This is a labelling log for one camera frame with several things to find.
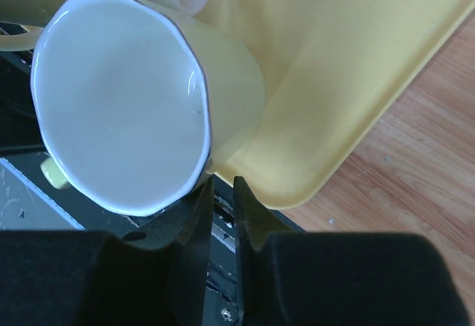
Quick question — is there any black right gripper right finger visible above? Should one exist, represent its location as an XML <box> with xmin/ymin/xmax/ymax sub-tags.
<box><xmin>233</xmin><ymin>177</ymin><xmax>470</xmax><ymax>325</ymax></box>

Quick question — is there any yellow plastic tray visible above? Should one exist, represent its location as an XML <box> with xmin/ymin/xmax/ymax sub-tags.
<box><xmin>198</xmin><ymin>0</ymin><xmax>474</xmax><ymax>209</ymax></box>

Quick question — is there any white mug green handle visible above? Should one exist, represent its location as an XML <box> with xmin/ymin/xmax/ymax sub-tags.
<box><xmin>30</xmin><ymin>0</ymin><xmax>266</xmax><ymax>216</ymax></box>

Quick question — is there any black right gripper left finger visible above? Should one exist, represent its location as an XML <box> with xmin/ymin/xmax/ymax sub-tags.
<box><xmin>1</xmin><ymin>180</ymin><xmax>214</xmax><ymax>325</ymax></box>

